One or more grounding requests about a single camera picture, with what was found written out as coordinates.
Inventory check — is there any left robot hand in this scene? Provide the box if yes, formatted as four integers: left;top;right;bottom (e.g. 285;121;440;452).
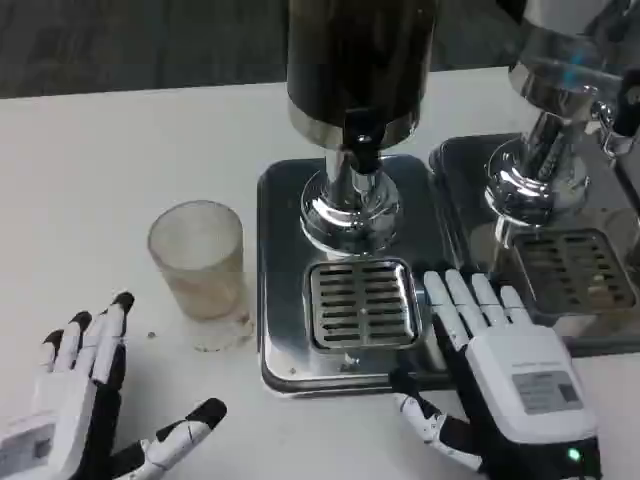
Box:
0;291;229;480

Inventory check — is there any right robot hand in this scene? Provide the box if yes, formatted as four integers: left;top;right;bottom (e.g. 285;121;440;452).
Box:
388;268;603;480

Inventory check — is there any steel drip grid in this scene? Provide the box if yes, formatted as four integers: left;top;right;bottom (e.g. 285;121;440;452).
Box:
509;227;637;314
304;258;425;354

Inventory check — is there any steel drip tray base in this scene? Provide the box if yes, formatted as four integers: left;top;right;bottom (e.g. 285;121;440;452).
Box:
256;153;454;400
428;132;640;359

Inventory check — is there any clear ribbed glass cup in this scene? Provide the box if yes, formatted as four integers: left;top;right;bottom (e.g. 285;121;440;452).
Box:
146;199;255;353

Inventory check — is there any steel drink dispenser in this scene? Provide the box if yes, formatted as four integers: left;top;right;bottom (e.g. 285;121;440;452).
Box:
483;0;640;221

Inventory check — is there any black dispenser tap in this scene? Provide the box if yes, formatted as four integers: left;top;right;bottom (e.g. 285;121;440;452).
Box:
339;107;384;194

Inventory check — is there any black tap with steel lever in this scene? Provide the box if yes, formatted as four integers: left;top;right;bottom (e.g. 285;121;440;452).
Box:
592;67;640;159

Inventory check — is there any dark drink dispenser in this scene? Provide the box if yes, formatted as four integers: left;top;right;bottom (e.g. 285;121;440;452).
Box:
285;0;437;256

